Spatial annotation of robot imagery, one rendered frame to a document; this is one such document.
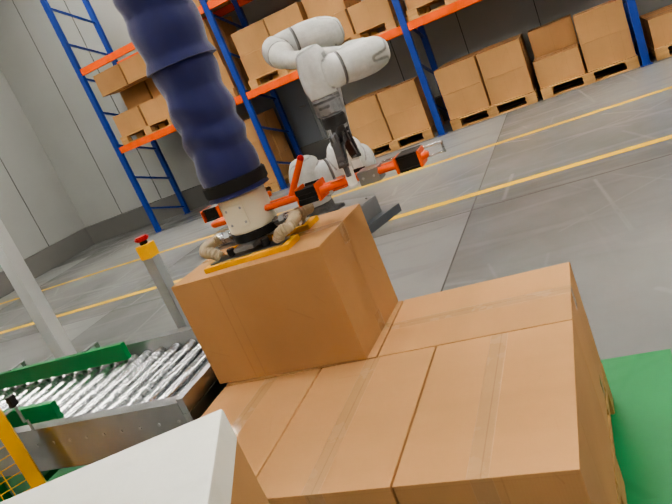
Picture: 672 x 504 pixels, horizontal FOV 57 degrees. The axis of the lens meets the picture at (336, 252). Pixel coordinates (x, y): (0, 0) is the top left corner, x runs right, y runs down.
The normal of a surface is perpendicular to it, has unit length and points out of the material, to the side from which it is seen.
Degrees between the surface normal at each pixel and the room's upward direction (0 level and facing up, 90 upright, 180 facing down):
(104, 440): 90
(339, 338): 90
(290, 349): 90
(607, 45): 90
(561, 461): 0
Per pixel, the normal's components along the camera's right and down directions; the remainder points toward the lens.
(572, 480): -0.31, 0.39
